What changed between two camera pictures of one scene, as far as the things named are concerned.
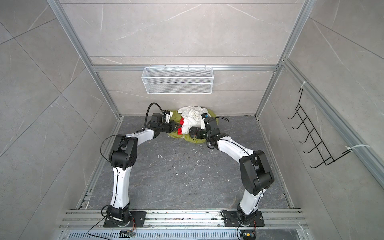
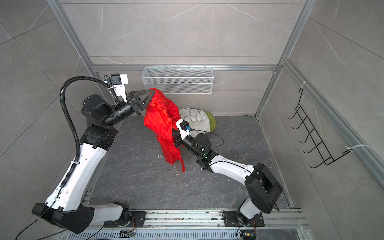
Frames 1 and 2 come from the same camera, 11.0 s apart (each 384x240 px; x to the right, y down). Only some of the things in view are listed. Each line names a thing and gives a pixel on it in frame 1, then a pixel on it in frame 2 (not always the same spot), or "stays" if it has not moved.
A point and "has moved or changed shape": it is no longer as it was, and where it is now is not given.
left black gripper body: x=168 y=127 -> x=133 y=107
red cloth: x=179 y=131 has moved or changed shape
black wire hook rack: x=324 y=155 stays
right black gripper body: x=201 y=133 -> x=178 y=143
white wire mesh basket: x=177 y=80 stays
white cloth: x=192 y=116 stays
